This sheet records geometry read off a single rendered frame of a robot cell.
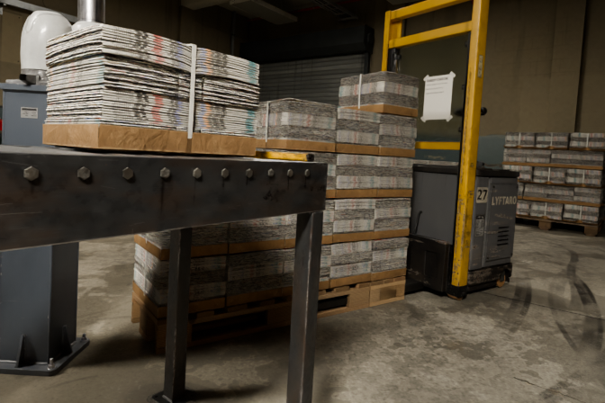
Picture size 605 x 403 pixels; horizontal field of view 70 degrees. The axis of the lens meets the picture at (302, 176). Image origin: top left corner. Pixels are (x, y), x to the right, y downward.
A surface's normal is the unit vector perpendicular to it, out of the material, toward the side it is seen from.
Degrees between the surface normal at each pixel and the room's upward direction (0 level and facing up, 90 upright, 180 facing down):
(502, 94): 90
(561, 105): 90
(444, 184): 90
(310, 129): 90
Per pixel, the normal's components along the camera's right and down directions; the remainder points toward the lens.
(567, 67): -0.59, 0.00
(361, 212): 0.58, 0.07
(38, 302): 0.00, 0.05
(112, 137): 0.74, 0.12
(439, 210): -0.81, -0.02
